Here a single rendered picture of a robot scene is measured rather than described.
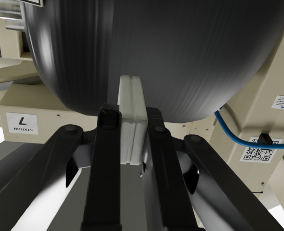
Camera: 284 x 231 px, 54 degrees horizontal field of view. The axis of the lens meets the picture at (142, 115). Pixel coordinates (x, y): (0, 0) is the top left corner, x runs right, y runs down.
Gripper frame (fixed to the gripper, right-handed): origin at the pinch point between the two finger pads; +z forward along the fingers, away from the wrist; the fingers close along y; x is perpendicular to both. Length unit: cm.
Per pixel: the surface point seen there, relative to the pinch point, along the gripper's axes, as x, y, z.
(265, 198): -72, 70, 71
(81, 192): -213, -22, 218
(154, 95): -4.5, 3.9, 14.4
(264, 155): -25, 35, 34
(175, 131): -37, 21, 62
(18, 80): -30, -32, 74
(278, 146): -20, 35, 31
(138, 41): 2.5, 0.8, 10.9
